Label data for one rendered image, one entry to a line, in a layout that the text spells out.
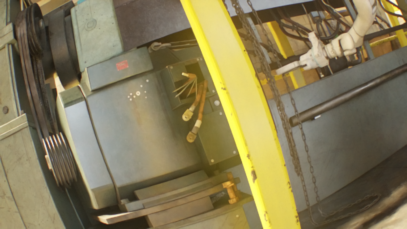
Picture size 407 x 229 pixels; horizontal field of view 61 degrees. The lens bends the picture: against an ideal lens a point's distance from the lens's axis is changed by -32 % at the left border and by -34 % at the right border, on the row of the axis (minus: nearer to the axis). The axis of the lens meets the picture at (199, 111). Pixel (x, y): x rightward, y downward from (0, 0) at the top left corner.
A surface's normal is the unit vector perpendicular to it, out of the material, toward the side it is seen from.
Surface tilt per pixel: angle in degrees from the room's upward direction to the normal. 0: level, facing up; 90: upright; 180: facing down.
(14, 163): 90
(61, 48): 107
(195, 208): 90
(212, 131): 90
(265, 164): 90
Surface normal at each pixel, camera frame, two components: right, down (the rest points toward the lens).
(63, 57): 0.22, 0.41
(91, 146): 0.37, -0.21
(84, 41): 0.05, -0.11
